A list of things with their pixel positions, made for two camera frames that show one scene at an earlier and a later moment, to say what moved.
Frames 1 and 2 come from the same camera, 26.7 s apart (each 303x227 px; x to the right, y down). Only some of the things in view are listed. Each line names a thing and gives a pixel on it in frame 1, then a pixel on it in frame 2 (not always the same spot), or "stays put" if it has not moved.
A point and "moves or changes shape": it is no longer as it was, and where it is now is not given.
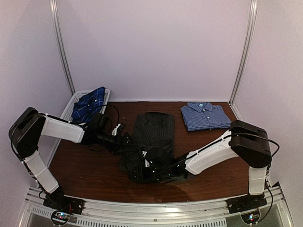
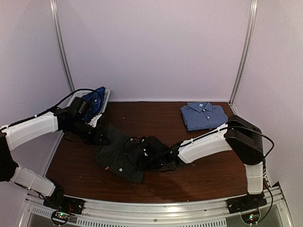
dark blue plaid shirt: (88, 105) stays put
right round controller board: (251, 218) stays put
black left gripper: (123, 145) -> (98, 134)
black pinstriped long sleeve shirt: (152, 129) moves or changes shape
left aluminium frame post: (58, 36) stays put
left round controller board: (60, 217) stays put
